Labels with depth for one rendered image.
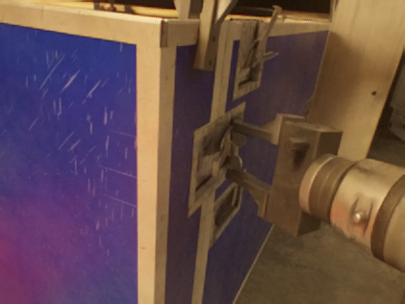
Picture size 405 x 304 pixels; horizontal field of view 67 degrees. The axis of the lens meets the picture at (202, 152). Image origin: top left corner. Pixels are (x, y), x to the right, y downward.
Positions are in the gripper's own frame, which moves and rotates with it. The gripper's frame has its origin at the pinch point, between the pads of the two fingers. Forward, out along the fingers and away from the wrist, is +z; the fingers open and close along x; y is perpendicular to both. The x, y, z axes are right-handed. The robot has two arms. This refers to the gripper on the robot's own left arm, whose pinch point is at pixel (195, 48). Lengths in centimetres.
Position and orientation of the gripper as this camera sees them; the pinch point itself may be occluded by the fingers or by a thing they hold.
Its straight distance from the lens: 34.5
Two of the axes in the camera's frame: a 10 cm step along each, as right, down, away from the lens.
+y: 4.4, -1.8, 8.8
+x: -8.8, -2.7, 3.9
